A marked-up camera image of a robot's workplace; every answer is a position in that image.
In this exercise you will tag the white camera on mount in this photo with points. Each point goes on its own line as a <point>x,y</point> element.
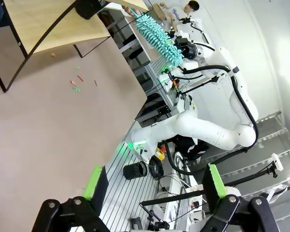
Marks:
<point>277,162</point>

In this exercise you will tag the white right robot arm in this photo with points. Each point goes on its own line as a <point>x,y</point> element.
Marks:
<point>198,130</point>

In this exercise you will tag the black horizontal stand pole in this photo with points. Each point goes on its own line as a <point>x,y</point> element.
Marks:
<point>171,197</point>

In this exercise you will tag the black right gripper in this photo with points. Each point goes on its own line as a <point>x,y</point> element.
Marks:
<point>183,46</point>

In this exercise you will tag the yellow emergency stop box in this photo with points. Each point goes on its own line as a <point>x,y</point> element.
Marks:
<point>159,155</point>

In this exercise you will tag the teal fluffy microfibre duster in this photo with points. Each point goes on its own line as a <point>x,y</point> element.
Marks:
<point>157,38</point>

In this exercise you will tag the black cylindrical cup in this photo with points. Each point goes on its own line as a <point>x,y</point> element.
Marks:
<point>134,171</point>

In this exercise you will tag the two-tier wooden shelf black frame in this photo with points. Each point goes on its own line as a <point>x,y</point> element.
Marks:
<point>58,31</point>

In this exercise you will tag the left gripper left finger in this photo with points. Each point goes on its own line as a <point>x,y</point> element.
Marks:
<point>94,191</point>

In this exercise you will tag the black mesh pen holder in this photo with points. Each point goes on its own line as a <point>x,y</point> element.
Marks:
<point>87,8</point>

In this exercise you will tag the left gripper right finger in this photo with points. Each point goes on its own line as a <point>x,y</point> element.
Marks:
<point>212,186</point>

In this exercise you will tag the person's right hand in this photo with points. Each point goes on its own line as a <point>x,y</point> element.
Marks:
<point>127,10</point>

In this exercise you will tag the seated person white shirt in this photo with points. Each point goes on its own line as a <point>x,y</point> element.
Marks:
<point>176,14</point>

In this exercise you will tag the cardboard box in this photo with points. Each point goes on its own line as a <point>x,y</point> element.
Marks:
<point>158,10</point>

